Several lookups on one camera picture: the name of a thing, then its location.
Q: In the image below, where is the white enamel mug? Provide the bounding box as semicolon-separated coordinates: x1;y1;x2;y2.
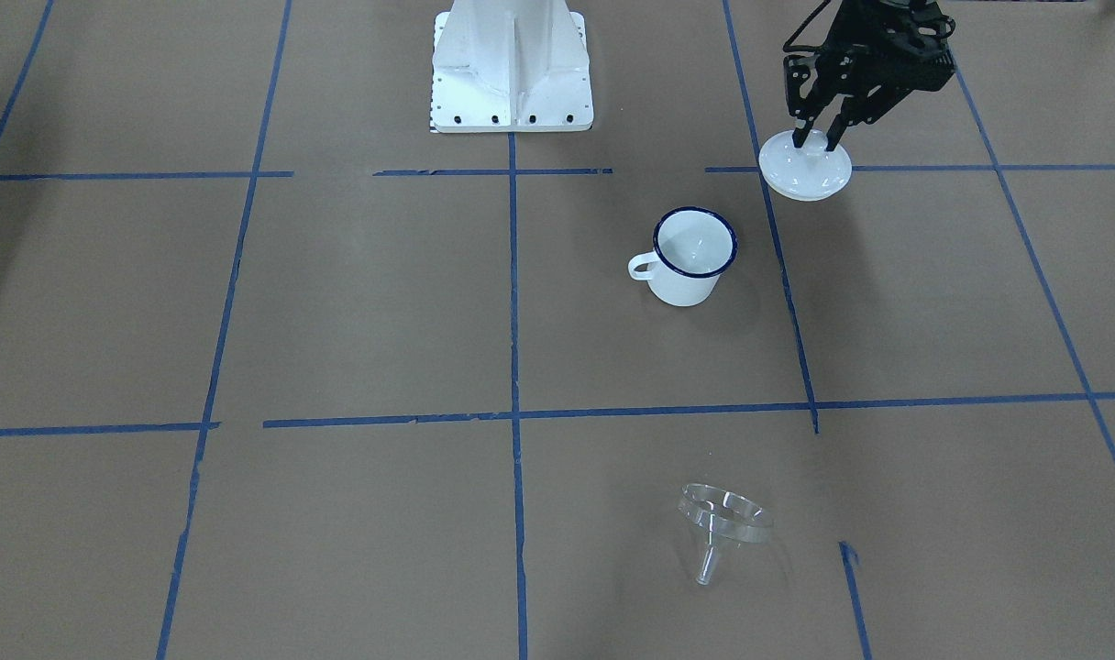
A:
627;206;738;305

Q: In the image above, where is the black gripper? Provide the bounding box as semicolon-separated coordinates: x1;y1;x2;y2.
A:
781;1;956;153

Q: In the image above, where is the white enamel mug lid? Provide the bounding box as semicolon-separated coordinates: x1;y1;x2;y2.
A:
758;129;854;202

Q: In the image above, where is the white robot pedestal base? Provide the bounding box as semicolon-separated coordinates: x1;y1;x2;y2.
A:
429;1;594;134

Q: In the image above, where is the clear glass funnel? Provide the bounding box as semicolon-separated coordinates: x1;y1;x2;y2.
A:
678;483;776;588

